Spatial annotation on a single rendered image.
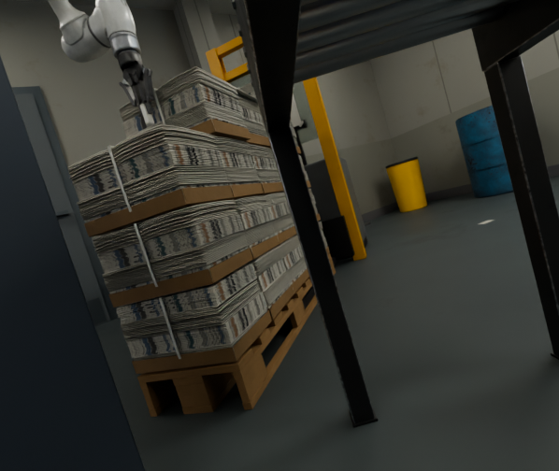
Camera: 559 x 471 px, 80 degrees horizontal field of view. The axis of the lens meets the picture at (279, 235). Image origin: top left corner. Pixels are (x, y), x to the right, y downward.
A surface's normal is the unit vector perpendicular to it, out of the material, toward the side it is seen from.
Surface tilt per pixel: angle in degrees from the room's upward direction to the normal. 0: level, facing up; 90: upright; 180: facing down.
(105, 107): 90
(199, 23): 90
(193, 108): 90
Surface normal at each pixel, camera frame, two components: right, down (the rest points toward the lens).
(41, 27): 0.51, -0.09
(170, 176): -0.31, 0.17
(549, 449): -0.29, -0.96
